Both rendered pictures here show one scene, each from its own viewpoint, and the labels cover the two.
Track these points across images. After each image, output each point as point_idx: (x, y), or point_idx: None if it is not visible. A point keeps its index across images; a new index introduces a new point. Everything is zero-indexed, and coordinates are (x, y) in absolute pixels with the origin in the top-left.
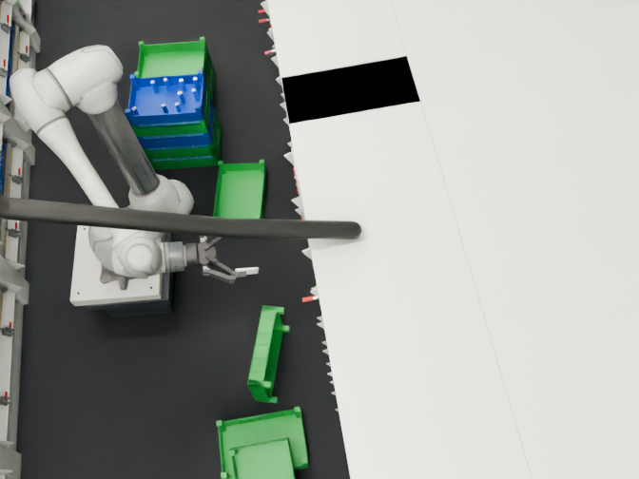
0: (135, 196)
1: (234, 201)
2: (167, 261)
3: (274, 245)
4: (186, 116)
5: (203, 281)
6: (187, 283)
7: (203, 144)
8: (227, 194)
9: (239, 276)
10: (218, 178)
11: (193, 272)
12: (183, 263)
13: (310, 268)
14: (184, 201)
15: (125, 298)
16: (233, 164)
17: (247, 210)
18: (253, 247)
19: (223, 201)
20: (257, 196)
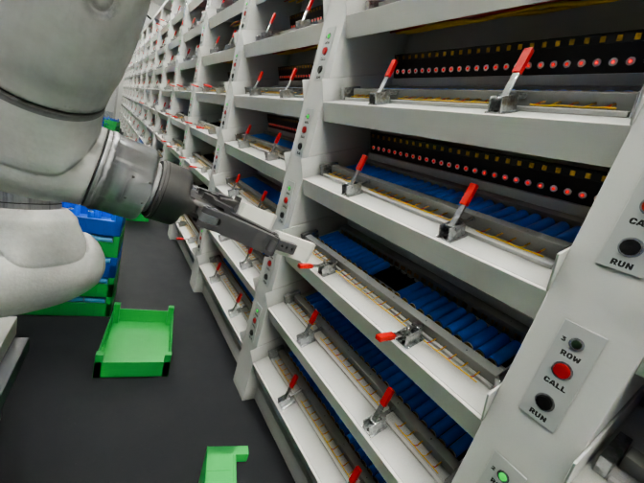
0: (0, 208)
1: (127, 348)
2: (112, 148)
3: (186, 394)
4: (100, 225)
5: (52, 454)
6: (14, 461)
7: (101, 279)
8: (118, 340)
9: (283, 244)
10: (110, 319)
11: (34, 439)
12: (155, 176)
13: (241, 418)
14: (95, 256)
15: None
16: (132, 310)
17: (147, 356)
18: (154, 397)
19: (111, 347)
20: (160, 343)
